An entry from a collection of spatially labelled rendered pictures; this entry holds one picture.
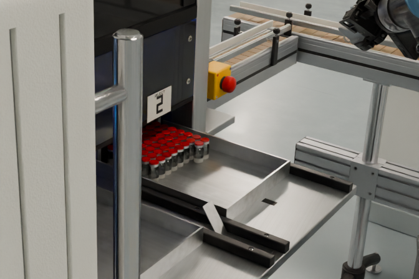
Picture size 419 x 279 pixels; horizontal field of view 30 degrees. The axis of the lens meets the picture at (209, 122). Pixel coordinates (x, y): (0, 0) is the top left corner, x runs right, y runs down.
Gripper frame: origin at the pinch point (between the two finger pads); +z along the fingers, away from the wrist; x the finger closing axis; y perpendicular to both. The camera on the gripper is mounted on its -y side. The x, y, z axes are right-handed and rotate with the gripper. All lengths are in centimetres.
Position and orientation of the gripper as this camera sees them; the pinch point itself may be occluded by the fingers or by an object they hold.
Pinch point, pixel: (359, 34)
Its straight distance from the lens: 161.3
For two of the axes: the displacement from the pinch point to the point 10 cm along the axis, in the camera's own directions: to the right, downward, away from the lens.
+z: -2.1, 0.3, 9.8
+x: -5.2, 8.4, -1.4
